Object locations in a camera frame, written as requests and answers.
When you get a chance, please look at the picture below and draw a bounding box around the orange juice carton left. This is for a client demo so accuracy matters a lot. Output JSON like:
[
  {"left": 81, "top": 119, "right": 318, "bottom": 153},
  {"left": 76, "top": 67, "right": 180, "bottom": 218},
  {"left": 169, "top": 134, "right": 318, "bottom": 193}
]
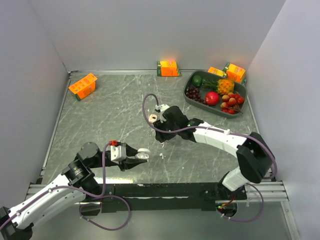
[{"left": 68, "top": 73, "right": 98, "bottom": 101}]

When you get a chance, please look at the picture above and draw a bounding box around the red apple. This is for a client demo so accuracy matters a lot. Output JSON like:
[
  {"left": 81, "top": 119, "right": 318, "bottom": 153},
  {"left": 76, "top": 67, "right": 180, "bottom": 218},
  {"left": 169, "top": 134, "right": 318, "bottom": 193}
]
[{"left": 204, "top": 91, "right": 220, "bottom": 106}]

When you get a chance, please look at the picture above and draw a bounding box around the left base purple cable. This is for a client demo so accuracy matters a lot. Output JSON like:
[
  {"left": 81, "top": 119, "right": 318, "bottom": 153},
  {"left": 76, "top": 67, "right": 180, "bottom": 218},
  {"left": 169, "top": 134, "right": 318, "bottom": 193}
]
[{"left": 79, "top": 195, "right": 131, "bottom": 231}]

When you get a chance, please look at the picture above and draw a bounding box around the green lime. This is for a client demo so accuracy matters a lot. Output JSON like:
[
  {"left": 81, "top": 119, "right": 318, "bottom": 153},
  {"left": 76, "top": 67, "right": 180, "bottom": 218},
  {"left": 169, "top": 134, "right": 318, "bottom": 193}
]
[{"left": 192, "top": 75, "right": 203, "bottom": 88}]

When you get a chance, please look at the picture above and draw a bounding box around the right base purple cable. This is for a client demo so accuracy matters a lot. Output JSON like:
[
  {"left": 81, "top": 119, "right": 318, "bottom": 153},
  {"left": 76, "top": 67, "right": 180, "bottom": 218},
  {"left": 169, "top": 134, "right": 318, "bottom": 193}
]
[{"left": 216, "top": 183, "right": 265, "bottom": 223}]

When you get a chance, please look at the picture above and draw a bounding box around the small pineapple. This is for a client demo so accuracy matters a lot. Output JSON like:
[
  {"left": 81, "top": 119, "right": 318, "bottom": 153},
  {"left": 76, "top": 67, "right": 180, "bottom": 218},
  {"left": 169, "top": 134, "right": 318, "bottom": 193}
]
[{"left": 202, "top": 78, "right": 235, "bottom": 95}]

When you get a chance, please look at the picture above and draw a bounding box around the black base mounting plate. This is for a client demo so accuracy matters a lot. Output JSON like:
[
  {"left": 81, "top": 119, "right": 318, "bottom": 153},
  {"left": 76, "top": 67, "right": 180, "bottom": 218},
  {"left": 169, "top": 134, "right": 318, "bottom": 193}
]
[{"left": 84, "top": 182, "right": 247, "bottom": 213}]

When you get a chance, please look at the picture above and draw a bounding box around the dark grape bunch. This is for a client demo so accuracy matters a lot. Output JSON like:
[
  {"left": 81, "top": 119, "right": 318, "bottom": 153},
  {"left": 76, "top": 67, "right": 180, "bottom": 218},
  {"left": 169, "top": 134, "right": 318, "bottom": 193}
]
[{"left": 185, "top": 86, "right": 207, "bottom": 105}]

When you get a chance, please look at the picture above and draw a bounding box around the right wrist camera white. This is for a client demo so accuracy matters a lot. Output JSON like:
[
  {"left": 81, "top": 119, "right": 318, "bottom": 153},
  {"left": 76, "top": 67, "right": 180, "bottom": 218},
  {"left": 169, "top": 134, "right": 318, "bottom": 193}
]
[{"left": 155, "top": 104, "right": 169, "bottom": 123}]

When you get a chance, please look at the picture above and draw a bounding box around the white earbud charging case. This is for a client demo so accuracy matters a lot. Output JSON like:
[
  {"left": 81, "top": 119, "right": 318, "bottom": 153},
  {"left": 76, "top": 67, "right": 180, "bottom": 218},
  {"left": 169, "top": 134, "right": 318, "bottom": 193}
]
[{"left": 135, "top": 148, "right": 150, "bottom": 161}]

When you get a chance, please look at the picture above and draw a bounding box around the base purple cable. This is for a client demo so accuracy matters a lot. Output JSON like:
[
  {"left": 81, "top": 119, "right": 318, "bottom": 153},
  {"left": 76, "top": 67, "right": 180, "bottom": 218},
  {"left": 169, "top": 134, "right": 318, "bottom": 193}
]
[
  {"left": 79, "top": 195, "right": 131, "bottom": 231},
  {"left": 216, "top": 183, "right": 265, "bottom": 223}
]

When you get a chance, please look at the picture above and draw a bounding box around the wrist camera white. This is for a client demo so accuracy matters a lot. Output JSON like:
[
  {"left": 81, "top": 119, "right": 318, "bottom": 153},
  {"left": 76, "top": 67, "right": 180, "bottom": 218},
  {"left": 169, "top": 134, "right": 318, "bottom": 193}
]
[
  {"left": 155, "top": 104, "right": 169, "bottom": 123},
  {"left": 109, "top": 140, "right": 127, "bottom": 163}
]

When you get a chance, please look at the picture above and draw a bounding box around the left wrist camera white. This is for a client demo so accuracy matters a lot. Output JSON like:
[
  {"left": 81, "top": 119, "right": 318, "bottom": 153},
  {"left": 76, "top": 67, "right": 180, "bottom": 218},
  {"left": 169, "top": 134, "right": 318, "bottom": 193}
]
[{"left": 109, "top": 140, "right": 127, "bottom": 163}]

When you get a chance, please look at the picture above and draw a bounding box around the orange juice carton right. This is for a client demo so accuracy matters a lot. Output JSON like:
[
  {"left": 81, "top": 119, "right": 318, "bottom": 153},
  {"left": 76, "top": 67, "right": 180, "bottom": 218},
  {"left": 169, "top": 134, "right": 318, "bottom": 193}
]
[{"left": 222, "top": 62, "right": 246, "bottom": 85}]

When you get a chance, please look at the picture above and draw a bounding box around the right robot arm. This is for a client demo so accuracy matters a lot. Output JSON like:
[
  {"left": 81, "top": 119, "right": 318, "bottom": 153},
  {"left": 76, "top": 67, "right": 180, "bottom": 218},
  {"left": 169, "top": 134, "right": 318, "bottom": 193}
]
[{"left": 153, "top": 104, "right": 275, "bottom": 199}]

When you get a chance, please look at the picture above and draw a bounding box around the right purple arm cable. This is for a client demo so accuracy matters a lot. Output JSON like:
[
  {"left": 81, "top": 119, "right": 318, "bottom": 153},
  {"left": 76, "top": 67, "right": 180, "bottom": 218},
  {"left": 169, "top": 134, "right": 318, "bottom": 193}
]
[{"left": 142, "top": 93, "right": 278, "bottom": 180}]

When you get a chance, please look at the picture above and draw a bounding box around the red lychee bunch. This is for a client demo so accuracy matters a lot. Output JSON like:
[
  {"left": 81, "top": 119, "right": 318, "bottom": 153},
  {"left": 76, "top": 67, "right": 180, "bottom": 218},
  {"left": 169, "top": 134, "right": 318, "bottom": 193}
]
[{"left": 220, "top": 92, "right": 245, "bottom": 115}]

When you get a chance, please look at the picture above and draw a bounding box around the pink earbud charging case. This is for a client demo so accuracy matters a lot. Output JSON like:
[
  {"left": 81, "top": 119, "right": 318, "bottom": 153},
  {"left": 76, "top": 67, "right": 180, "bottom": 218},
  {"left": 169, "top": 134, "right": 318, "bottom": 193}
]
[{"left": 148, "top": 114, "right": 158, "bottom": 124}]

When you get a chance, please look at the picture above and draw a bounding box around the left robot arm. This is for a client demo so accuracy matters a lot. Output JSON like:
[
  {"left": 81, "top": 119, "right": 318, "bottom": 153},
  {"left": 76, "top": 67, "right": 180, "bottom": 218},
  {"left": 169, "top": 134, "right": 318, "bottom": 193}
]
[{"left": 0, "top": 140, "right": 150, "bottom": 240}]

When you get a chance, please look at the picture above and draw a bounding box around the aluminium rail frame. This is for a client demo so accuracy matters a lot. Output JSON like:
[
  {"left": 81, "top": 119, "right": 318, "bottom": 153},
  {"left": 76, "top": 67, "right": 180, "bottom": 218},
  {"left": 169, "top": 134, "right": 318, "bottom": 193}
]
[{"left": 13, "top": 70, "right": 301, "bottom": 240}]

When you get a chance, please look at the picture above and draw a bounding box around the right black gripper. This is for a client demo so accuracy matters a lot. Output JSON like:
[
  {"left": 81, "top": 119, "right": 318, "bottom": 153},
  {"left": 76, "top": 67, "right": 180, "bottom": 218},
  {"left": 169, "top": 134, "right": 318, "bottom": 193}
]
[{"left": 153, "top": 117, "right": 180, "bottom": 143}]

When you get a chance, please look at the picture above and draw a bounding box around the orange juice carton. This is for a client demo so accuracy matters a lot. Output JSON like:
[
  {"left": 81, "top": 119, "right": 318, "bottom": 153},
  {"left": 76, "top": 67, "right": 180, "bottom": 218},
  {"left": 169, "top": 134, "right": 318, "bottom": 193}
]
[
  {"left": 222, "top": 62, "right": 246, "bottom": 85},
  {"left": 156, "top": 61, "right": 182, "bottom": 77},
  {"left": 68, "top": 73, "right": 98, "bottom": 101}
]

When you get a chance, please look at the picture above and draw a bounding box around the orange carton behind tray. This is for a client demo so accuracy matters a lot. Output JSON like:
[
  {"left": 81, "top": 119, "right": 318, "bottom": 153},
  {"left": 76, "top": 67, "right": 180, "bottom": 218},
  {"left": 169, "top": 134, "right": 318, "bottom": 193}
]
[{"left": 207, "top": 66, "right": 227, "bottom": 78}]

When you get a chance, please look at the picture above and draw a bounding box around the orange juice carton middle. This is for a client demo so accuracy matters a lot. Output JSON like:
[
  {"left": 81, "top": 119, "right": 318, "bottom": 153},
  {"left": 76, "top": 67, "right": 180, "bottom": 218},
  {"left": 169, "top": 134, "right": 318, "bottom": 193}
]
[{"left": 156, "top": 61, "right": 182, "bottom": 77}]

